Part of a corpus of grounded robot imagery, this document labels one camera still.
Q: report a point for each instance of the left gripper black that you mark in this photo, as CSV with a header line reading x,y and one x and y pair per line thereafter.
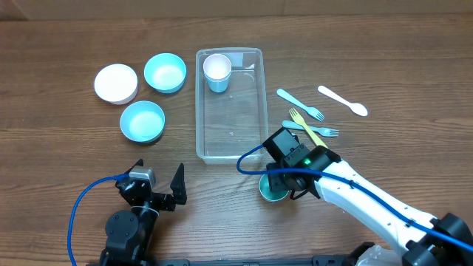
x,y
177,187

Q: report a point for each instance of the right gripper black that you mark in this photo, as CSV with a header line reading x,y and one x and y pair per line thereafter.
x,y
273,182

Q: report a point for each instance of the yellow plastic fork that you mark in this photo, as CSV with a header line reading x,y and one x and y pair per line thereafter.
x,y
297,118

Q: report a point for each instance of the teal cup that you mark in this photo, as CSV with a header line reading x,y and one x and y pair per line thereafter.
x,y
267,194

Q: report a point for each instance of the light blue bowl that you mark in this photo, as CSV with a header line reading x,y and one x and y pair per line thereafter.
x,y
142,122

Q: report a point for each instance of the white plastic spoon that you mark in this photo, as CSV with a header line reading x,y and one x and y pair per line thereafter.
x,y
356,108

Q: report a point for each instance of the blue cup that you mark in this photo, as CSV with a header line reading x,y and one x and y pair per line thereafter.
x,y
218,86

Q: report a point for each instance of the white bowl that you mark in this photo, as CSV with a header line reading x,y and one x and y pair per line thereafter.
x,y
116,84

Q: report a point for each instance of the teal bowl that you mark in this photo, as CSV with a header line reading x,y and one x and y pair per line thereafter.
x,y
165,72

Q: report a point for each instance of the white cup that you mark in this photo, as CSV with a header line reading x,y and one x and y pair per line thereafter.
x,y
217,67

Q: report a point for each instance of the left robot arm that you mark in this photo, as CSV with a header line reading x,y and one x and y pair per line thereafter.
x,y
129,232

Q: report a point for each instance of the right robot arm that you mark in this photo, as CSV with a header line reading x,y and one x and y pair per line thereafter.
x,y
417,237

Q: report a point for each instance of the clear plastic container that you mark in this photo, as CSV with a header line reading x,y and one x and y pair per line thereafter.
x,y
230,123

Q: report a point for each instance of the light blue fork lower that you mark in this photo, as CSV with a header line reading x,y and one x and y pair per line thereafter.
x,y
323,131

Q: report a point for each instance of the light blue fork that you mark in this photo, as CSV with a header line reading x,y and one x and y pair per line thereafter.
x,y
312,111
323,131

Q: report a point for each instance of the light blue fork upper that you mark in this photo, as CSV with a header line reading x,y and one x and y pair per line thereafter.
x,y
312,111

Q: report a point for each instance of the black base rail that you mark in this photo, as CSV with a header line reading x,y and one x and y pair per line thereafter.
x,y
323,260

